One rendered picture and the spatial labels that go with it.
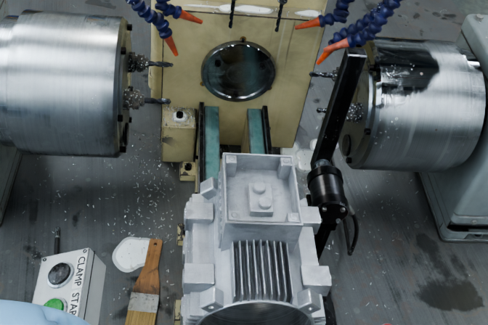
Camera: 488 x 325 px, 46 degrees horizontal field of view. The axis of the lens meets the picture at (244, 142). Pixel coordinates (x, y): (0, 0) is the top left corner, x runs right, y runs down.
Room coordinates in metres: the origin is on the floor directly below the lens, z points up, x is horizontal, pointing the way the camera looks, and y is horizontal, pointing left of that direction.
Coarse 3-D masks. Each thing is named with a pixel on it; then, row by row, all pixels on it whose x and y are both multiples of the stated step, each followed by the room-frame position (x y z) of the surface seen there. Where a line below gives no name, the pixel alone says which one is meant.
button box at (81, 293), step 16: (48, 256) 0.39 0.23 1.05; (64, 256) 0.38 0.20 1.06; (80, 256) 0.38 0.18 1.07; (96, 256) 0.39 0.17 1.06; (48, 272) 0.36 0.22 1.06; (80, 272) 0.36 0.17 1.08; (96, 272) 0.37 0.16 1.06; (48, 288) 0.34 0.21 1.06; (64, 288) 0.34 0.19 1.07; (80, 288) 0.34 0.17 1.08; (96, 288) 0.36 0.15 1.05; (64, 304) 0.32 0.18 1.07; (80, 304) 0.32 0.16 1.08; (96, 304) 0.34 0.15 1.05; (96, 320) 0.32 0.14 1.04
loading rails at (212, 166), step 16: (208, 112) 0.86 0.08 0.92; (256, 112) 0.88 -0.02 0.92; (208, 128) 0.81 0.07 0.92; (256, 128) 0.83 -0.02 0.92; (208, 144) 0.77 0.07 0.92; (256, 144) 0.79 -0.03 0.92; (208, 160) 0.72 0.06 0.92; (192, 176) 0.76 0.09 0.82; (208, 176) 0.69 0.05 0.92; (176, 240) 0.61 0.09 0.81; (176, 304) 0.47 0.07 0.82; (176, 320) 0.45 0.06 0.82
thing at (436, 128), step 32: (384, 64) 0.79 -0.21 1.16; (416, 64) 0.80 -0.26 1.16; (448, 64) 0.82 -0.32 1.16; (384, 96) 0.74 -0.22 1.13; (416, 96) 0.75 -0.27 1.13; (448, 96) 0.76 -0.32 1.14; (480, 96) 0.79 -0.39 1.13; (352, 128) 0.78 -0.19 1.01; (384, 128) 0.71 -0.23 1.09; (416, 128) 0.72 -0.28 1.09; (448, 128) 0.73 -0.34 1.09; (480, 128) 0.75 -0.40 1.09; (352, 160) 0.74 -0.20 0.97; (384, 160) 0.71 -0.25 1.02; (416, 160) 0.72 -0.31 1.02; (448, 160) 0.73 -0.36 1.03
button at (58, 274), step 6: (60, 264) 0.37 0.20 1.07; (66, 264) 0.37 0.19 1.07; (54, 270) 0.36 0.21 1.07; (60, 270) 0.36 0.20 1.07; (66, 270) 0.36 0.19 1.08; (48, 276) 0.35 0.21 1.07; (54, 276) 0.35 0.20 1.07; (60, 276) 0.35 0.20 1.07; (66, 276) 0.35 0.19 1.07; (54, 282) 0.34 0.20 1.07; (60, 282) 0.34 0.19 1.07
